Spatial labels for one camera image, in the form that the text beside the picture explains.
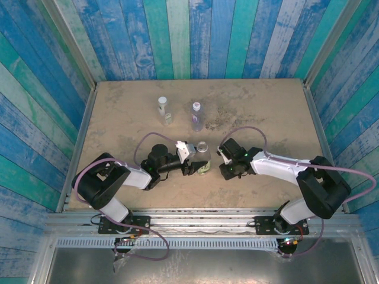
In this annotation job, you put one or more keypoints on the plain white bottle cap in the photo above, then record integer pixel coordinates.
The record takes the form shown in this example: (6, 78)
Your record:
(162, 100)

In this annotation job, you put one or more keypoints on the wide clear bottle green label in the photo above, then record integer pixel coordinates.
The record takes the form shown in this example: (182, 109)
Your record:
(204, 154)

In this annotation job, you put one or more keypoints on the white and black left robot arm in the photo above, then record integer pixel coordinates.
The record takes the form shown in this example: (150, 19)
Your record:
(136, 177)

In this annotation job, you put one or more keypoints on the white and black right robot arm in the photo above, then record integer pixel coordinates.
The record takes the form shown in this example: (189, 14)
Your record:
(281, 167)

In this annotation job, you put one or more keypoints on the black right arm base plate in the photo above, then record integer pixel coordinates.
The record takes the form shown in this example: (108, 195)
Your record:
(263, 226)

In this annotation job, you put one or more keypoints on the aluminium table side rail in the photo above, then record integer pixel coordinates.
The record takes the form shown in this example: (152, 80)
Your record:
(320, 133)
(76, 154)

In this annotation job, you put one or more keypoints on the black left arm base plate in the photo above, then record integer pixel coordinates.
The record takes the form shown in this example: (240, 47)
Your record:
(142, 222)

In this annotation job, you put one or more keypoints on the slim clear plastic bottle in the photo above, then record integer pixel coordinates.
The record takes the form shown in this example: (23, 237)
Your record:
(167, 116)

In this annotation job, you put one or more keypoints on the steel sheet tray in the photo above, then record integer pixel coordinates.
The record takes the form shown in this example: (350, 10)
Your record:
(207, 269)

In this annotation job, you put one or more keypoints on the aluminium corner post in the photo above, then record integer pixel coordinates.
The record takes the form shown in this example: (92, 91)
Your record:
(331, 44)
(71, 44)

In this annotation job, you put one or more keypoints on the clear bottle purple label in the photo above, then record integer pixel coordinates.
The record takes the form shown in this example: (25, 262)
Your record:
(197, 121)

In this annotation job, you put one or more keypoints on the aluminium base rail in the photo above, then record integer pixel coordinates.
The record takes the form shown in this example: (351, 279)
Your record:
(201, 222)

